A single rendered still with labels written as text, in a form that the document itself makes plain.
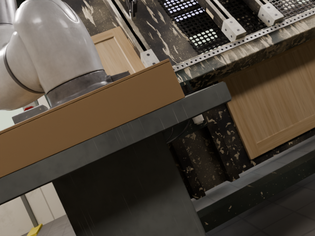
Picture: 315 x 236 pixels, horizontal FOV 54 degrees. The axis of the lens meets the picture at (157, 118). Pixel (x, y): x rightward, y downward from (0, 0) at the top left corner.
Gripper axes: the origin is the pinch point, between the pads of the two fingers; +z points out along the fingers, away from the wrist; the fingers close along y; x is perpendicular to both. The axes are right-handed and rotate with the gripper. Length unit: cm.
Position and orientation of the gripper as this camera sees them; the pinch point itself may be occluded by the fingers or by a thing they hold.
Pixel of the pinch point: (132, 15)
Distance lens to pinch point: 175.8
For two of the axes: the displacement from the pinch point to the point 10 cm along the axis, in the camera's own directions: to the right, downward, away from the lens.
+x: -8.9, 4.0, -2.0
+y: -4.5, -7.7, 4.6
